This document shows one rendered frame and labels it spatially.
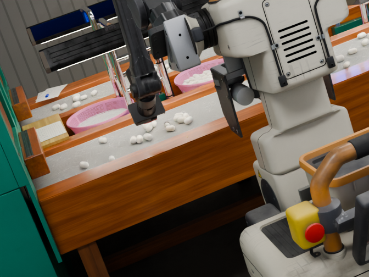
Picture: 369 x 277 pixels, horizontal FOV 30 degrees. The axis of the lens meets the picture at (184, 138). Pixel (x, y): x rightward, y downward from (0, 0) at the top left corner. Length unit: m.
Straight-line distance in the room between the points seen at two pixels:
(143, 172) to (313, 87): 0.68
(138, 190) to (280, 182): 0.59
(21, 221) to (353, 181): 1.04
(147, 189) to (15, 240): 0.41
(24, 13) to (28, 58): 0.25
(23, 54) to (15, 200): 2.02
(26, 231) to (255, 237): 0.83
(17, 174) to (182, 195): 0.50
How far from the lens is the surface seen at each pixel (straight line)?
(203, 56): 3.01
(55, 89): 3.16
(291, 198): 1.62
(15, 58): 3.92
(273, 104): 1.55
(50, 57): 2.23
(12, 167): 1.94
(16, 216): 2.00
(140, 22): 1.58
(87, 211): 2.05
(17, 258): 2.05
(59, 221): 2.06
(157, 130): 2.30
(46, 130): 2.58
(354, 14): 3.05
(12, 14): 3.88
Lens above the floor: 1.51
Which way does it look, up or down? 21 degrees down
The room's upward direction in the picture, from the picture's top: 18 degrees counter-clockwise
